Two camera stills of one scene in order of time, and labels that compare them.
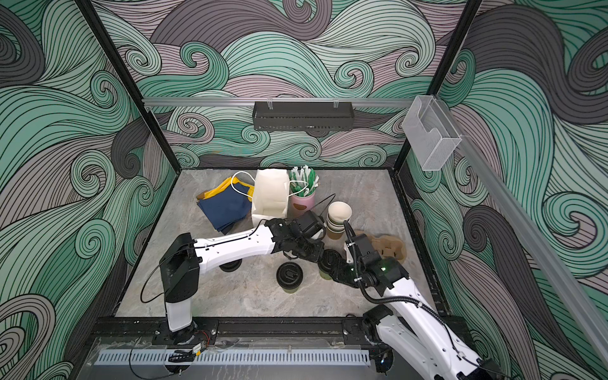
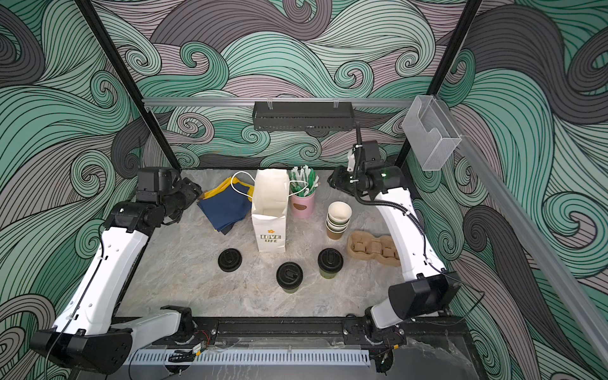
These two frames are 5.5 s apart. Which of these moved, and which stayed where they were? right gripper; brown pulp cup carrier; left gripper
Moved: right gripper; left gripper
Stayed: brown pulp cup carrier
